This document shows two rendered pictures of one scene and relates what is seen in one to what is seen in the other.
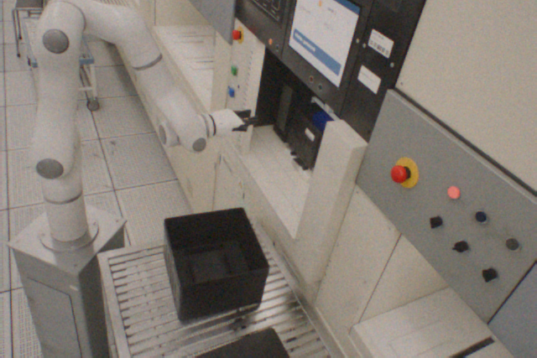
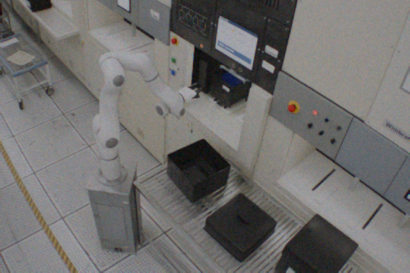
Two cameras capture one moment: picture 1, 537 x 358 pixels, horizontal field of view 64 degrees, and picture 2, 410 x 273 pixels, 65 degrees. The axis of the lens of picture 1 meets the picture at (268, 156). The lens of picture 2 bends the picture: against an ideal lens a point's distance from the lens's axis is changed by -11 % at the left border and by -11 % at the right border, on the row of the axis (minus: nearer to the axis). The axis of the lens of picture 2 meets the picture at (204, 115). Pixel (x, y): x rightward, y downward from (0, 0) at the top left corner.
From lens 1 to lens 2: 86 cm
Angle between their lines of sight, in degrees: 12
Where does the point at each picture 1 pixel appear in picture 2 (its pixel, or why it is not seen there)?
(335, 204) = (261, 126)
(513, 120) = (332, 83)
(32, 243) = (97, 184)
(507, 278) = (338, 140)
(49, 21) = (114, 72)
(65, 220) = (113, 167)
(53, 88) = (110, 102)
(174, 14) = (100, 20)
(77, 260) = (125, 187)
